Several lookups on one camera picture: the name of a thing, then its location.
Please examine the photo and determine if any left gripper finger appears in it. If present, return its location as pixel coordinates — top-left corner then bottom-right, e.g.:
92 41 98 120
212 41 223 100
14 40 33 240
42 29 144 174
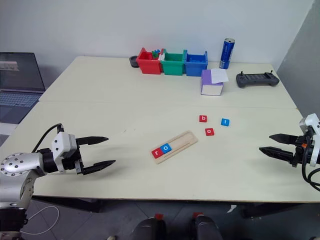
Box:
76 136 110 147
82 159 117 176

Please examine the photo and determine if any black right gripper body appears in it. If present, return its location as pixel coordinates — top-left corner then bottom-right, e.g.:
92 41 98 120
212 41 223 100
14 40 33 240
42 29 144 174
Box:
290 134 314 169

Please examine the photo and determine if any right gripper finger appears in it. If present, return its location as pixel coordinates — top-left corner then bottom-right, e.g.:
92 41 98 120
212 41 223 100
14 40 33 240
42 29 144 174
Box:
258 146 296 164
268 133 299 146

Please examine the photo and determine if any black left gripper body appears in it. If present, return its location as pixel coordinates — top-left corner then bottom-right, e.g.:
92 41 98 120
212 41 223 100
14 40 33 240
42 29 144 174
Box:
61 138 85 176

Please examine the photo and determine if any red letter tile r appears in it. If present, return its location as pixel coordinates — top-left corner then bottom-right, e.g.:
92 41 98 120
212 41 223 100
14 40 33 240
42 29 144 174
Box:
151 148 164 160

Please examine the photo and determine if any blue letter tile o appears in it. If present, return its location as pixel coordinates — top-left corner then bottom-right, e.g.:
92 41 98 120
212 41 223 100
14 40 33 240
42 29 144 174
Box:
159 143 173 154

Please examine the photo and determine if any wooden letter tray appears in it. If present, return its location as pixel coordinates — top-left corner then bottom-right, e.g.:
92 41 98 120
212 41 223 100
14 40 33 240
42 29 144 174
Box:
150 130 199 166

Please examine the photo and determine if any grey handheld controller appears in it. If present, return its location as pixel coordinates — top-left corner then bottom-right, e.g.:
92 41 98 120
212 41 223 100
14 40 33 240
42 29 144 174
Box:
235 70 280 89

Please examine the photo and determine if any dark rounded shape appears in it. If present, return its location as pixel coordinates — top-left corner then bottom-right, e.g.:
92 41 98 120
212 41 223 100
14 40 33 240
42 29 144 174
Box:
190 211 224 240
130 213 168 240

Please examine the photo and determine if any grey laptop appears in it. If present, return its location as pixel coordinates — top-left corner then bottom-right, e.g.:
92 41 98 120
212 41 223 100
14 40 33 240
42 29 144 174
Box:
0 51 47 125

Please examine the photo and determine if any black round cup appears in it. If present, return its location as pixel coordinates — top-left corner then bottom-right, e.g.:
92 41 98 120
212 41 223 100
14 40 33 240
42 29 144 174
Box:
129 55 141 69

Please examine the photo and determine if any purple and white box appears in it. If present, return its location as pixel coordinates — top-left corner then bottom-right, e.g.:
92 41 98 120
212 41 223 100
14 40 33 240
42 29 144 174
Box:
200 69 225 97

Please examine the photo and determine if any white paper sheet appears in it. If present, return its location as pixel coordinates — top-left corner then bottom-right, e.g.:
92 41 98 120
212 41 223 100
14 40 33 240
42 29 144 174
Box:
210 68 230 85

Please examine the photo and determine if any red plastic bin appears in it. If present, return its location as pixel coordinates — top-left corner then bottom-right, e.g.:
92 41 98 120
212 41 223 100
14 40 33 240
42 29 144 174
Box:
136 47 165 75

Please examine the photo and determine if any blue drink can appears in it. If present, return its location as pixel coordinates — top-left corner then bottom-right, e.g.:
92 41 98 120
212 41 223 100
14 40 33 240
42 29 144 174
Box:
218 37 236 70

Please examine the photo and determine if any green plastic bin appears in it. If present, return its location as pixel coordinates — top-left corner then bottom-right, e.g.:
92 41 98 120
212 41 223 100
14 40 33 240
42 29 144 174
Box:
160 50 186 76

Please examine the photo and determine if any blue plastic bin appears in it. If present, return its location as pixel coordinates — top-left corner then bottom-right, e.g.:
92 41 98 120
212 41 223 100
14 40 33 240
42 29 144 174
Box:
183 49 209 77

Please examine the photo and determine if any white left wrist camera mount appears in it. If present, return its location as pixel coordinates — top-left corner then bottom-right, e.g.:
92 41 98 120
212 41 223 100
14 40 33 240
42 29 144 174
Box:
50 131 77 174

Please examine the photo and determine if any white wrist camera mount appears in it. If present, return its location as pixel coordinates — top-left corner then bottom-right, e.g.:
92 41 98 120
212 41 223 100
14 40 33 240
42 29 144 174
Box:
298 113 320 166
50 131 77 174

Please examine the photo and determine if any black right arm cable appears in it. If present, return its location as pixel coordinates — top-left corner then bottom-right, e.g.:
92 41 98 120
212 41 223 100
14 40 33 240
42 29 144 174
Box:
300 149 320 193

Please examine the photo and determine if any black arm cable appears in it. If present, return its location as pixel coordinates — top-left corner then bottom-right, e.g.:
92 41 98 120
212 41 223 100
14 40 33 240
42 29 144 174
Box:
300 149 320 193
30 123 65 154

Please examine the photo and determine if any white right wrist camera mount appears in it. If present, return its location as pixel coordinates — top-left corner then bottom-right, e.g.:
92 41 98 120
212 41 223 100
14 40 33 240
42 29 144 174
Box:
298 113 320 166

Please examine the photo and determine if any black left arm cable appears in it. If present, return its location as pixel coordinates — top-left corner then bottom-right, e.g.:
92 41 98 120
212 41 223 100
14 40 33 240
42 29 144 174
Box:
30 123 65 154

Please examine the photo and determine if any white floor cable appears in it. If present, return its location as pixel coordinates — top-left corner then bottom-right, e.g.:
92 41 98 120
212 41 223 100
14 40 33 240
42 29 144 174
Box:
21 205 61 236

